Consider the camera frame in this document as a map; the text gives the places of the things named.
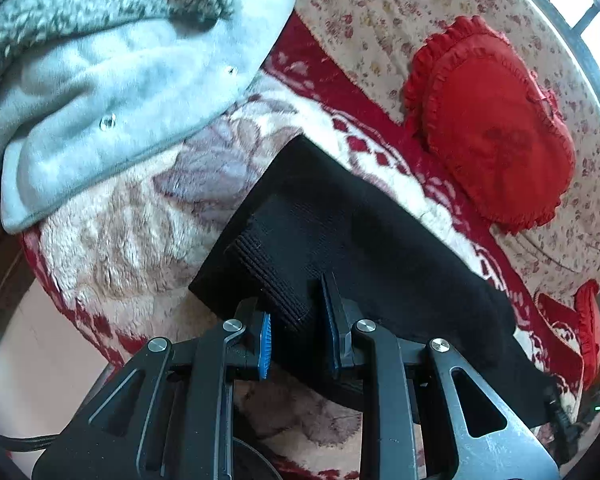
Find small red ruffled pillow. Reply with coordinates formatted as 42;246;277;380
536;280;600;391

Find floral quilted bedspread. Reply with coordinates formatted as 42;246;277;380
290;0;600;291

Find grey fleece jacket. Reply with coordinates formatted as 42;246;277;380
0;0;299;235

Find black cable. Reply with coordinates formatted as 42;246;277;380
0;430;63;453

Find red and cream plush blanket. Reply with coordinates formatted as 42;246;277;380
21;14;586;480

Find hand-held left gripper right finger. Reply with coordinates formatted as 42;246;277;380
321;273;561;480

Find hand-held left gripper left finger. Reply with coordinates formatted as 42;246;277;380
32;298;273;480

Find black pants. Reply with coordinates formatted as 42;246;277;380
188;136;559;431

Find red heart-shaped pillow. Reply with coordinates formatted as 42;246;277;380
403;15;577;235

